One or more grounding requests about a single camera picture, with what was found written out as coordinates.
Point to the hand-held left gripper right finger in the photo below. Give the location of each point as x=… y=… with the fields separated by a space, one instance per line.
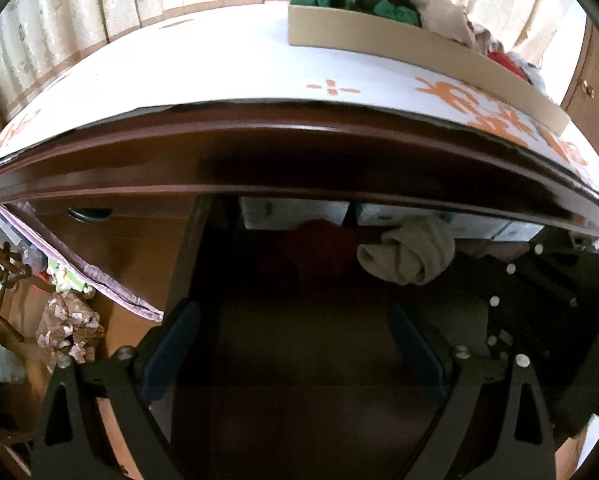
x=419 y=350

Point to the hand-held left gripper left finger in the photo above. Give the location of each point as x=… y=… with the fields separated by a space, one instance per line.
x=172 y=345

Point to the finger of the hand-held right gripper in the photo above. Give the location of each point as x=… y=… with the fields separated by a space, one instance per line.
x=529 y=270
x=509 y=325

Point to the cream underwear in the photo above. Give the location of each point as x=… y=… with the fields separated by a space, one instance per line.
x=409 y=255

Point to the grey underwear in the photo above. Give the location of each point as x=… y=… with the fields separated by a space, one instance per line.
x=532 y=75

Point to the dark red underwear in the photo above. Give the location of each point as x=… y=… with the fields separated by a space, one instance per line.
x=504 y=62

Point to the beige ribbed underwear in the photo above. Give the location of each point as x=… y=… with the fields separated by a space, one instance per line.
x=439 y=15

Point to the cardboard box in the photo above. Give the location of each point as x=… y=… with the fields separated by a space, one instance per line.
x=379 y=42

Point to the closed wooden drawer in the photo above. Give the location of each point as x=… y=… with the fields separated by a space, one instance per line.
x=129 y=260

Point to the dark round drawer knob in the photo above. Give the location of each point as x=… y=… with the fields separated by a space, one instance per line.
x=87 y=215

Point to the pink quilted mat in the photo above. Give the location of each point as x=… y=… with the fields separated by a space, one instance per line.
x=104 y=285

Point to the brown flaked lump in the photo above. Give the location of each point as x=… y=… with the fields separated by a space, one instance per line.
x=69 y=325

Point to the colourful cloth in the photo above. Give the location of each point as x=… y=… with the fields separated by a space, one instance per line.
x=69 y=275

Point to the wooden door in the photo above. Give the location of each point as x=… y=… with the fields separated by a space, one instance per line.
x=594 y=110

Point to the brass rack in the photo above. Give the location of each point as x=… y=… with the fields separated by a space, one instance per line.
x=9 y=272

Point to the brass door knob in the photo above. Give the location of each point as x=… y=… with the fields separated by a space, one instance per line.
x=589 y=89

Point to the white orange-print tablecloth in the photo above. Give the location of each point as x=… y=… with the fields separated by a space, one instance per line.
x=179 y=65

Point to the cream patterned curtain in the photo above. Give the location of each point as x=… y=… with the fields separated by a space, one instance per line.
x=79 y=10

